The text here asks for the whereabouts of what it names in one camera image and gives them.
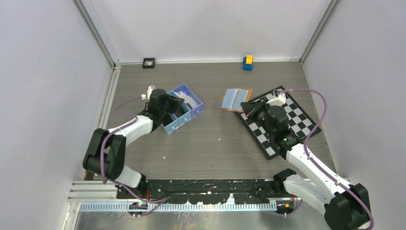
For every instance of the blue purple three-drawer organizer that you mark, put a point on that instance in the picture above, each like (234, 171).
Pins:
(185, 114)

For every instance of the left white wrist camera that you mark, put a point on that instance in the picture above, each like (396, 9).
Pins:
(147, 95)

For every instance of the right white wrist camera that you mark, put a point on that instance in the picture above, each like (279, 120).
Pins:
(277, 98)

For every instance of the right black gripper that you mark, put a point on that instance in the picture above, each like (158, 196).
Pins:
(253, 108)

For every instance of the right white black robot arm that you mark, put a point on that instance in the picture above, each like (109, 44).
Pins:
(344, 206)

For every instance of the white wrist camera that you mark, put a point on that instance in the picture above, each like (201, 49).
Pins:
(277, 98)
(147, 95)

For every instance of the small black square box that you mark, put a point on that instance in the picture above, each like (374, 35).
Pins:
(148, 63)

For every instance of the orange leather card holder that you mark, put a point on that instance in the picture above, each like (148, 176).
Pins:
(234, 97)

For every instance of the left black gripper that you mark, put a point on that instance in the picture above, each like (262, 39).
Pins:
(176, 103)

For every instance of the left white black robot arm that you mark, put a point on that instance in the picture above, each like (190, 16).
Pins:
(105, 154)

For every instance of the blue yellow toy block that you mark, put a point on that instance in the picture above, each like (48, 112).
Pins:
(247, 63)

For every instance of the black white checkerboard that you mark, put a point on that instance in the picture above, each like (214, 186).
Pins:
(290, 126)

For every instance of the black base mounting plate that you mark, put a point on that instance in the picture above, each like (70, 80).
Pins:
(206, 191)

